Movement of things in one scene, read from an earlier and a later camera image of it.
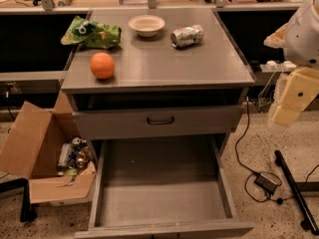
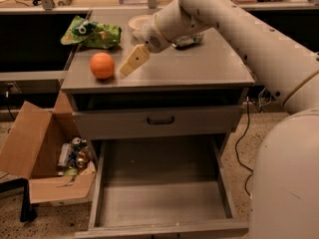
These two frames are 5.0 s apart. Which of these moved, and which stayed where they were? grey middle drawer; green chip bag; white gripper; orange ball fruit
Moved: white gripper
Stayed: grey middle drawer; green chip bag; orange ball fruit
